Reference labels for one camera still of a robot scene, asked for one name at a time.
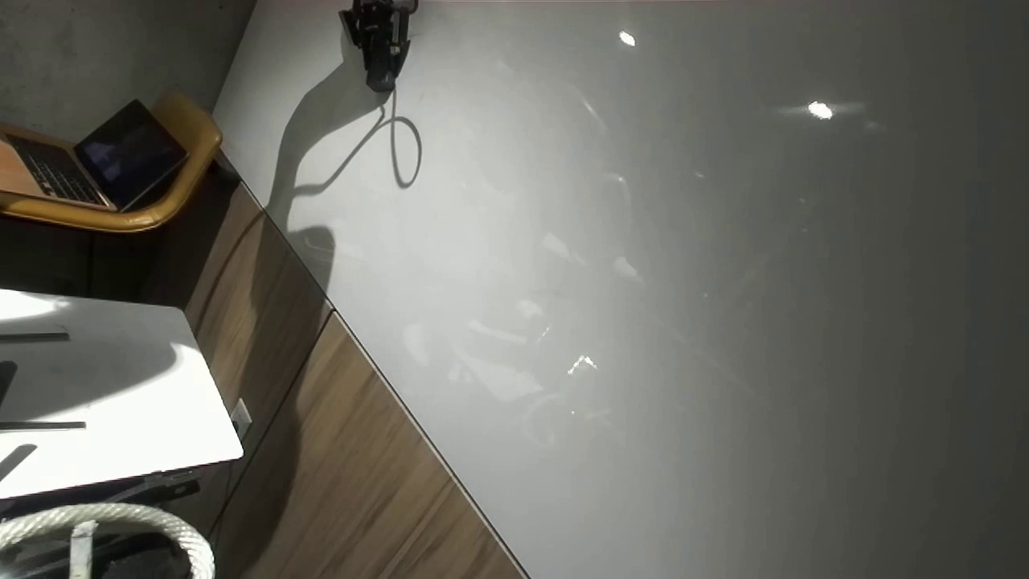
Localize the curved wooden chair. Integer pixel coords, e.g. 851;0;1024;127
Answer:
0;93;223;236

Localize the black felt whiteboard eraser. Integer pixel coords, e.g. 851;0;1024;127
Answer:
363;45;409;93

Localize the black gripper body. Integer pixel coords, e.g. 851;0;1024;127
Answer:
341;0;420;52

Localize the open black laptop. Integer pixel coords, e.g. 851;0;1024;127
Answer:
0;99;188;213

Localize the large wall whiteboard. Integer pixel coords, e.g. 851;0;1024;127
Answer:
217;0;1029;579

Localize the white wall socket plate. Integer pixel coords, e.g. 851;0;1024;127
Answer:
230;399;255;441

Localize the white braided rope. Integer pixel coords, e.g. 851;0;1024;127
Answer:
0;500;220;579

